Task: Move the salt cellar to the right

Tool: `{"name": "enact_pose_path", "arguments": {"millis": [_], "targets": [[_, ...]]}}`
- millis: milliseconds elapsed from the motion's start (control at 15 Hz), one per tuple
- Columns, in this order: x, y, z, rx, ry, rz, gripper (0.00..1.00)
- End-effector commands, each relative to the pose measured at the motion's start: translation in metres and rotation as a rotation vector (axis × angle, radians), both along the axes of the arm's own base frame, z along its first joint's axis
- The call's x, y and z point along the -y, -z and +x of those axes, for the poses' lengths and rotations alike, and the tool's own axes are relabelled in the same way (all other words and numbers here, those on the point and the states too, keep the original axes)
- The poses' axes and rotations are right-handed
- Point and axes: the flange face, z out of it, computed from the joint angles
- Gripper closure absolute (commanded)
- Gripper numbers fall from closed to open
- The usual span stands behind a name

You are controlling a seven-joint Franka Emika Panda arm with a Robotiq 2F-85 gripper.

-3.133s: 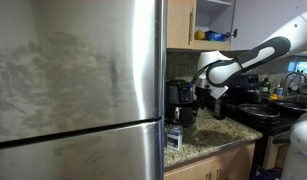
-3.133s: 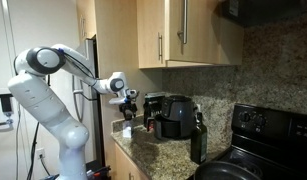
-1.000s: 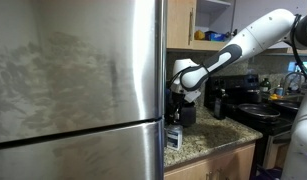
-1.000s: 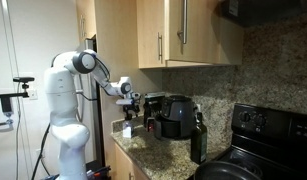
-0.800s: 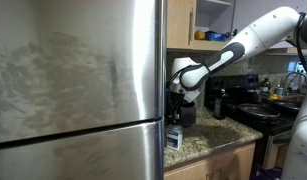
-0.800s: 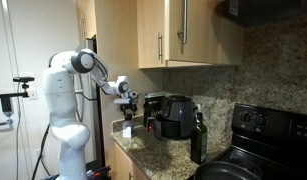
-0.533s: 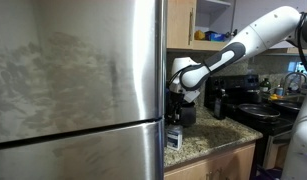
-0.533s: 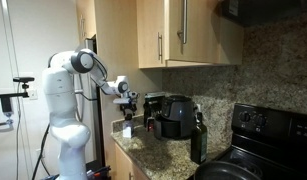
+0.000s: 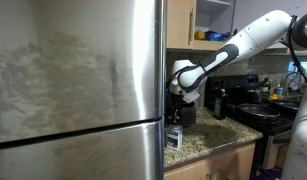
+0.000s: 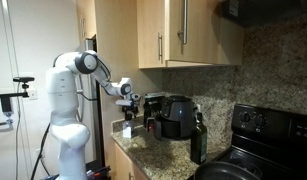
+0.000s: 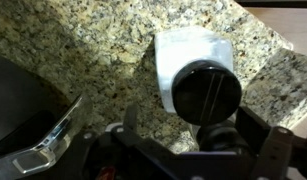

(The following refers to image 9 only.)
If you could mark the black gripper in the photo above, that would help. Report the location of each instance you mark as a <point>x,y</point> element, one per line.
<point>174,105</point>

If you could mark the white blue-labelled salt cellar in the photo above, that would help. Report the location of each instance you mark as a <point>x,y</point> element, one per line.
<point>174,137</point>

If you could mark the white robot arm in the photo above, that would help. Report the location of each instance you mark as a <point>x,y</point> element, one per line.
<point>259,33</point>

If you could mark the black air fryer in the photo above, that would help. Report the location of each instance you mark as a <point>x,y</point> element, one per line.
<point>189,115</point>

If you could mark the dark glass bottle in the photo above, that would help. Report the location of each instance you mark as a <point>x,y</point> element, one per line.
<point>220,105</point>

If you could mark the wooden base cabinet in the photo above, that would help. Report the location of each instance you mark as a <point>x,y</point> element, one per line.
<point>219,163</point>

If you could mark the black electric stove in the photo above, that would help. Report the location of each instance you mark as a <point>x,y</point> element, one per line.
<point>239,86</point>

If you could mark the large black frying pan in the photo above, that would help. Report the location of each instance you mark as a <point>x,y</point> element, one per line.
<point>259,110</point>

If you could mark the yellow item on shelf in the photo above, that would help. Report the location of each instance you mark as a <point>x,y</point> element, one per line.
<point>199,34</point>

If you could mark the blue box on shelf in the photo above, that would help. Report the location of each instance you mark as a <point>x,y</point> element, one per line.
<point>214,36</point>

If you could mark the stainless steel freezer drawer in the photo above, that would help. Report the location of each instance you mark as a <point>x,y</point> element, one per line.
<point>86,156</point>

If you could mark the green bottle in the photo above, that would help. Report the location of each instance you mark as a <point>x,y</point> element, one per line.
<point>265,85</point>

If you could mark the small yellow object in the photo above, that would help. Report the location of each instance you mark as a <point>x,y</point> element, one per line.
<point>274,97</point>

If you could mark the dark cabinet door knob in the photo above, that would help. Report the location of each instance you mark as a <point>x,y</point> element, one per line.
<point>233,32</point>

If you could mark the small blue cup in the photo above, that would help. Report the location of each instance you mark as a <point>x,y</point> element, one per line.
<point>279,90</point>

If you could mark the small black pan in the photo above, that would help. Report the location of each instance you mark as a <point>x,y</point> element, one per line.
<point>286,105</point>

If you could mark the stainless steel fridge door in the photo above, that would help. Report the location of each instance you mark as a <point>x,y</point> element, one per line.
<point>76,60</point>

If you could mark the metal sink faucet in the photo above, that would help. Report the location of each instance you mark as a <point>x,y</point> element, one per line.
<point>290,78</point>

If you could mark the white open cabinet door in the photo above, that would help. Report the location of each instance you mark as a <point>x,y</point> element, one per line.
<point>256,8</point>

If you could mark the wooden wall cabinet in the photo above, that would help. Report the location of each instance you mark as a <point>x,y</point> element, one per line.
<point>178,23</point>

